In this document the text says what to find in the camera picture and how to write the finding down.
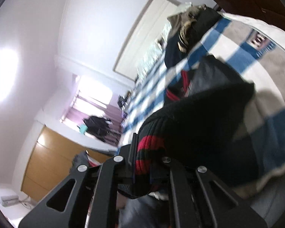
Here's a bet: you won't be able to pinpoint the black varsity jacket red stripes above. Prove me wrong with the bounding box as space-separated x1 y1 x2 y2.
118 55 260 199

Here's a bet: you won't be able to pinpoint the grey red clothes heap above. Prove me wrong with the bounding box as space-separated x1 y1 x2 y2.
69 150 101 173

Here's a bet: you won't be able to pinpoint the dark navy clothes pile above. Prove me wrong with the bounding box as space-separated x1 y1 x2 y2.
164 5 222 69

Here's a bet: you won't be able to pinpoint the light wooden wardrobe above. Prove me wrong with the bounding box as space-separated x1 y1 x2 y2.
21 127 110 202

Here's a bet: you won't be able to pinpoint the black bag by window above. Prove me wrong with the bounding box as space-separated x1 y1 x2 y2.
83 116 109 136

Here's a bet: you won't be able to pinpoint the blue white checkered bedspread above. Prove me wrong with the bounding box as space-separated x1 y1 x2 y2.
119 13 285 198

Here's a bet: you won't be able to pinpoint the white framed headboard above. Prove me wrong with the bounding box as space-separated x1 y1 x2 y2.
113 0 181 81

